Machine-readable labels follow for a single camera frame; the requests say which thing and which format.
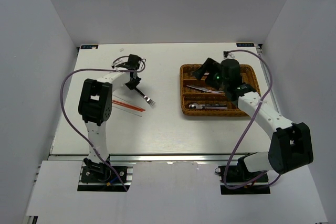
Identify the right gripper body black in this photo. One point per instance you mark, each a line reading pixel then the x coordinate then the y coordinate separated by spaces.
pixel 214 80

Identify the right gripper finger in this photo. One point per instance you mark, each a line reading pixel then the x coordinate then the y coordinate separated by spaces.
pixel 199 73
pixel 211 65

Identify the knife with black handle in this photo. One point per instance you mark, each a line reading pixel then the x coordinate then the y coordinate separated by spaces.
pixel 214 92

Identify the knife with pink handle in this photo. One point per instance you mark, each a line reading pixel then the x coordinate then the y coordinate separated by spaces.
pixel 197 88

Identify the fork with black handle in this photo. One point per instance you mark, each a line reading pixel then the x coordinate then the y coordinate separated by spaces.
pixel 148 100

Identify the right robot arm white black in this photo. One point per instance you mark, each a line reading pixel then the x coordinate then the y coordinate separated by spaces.
pixel 290 146

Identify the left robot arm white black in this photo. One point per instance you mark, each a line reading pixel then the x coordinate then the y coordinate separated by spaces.
pixel 95 107

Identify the orange chopstick lower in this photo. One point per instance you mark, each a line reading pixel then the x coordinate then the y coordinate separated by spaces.
pixel 127 106

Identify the orange chopstick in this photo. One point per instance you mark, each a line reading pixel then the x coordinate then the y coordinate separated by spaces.
pixel 128 105

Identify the woven wicker cutlery tray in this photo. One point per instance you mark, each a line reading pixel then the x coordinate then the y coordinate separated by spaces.
pixel 189 96

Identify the orange chopstick upper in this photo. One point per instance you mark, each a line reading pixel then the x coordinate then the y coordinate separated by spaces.
pixel 128 105

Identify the white chopstick lower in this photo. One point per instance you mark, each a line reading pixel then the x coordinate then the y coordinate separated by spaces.
pixel 127 110

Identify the blue label left corner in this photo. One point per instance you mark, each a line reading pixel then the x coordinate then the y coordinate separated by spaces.
pixel 88 47

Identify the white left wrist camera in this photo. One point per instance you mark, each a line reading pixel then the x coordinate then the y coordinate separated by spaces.
pixel 117 64

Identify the aluminium rail front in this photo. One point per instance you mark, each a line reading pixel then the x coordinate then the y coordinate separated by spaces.
pixel 147 157

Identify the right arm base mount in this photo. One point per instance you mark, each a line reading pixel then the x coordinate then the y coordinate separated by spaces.
pixel 234 178

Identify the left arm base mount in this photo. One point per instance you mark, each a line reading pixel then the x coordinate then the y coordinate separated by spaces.
pixel 93 181

